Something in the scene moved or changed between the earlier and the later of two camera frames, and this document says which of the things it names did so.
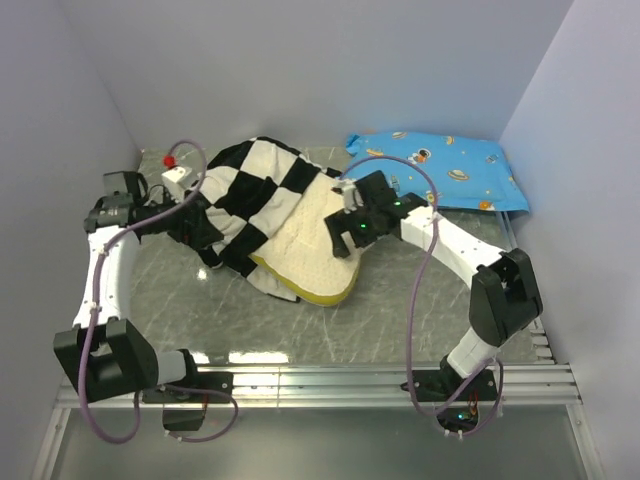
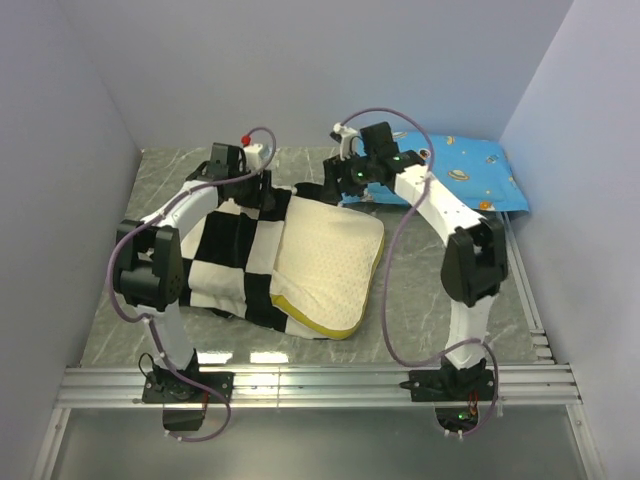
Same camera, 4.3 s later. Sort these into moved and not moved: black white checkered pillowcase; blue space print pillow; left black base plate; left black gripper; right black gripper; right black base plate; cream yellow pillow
Moved: cream yellow pillow; right black gripper; left black gripper; black white checkered pillowcase
Not moved: blue space print pillow; right black base plate; left black base plate
